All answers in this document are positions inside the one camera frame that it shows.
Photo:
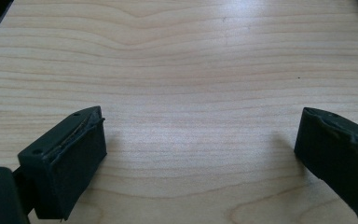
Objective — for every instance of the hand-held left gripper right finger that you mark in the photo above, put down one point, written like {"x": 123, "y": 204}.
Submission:
{"x": 338, "y": 155}

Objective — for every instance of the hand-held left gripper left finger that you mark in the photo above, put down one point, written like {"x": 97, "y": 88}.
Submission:
{"x": 65, "y": 161}

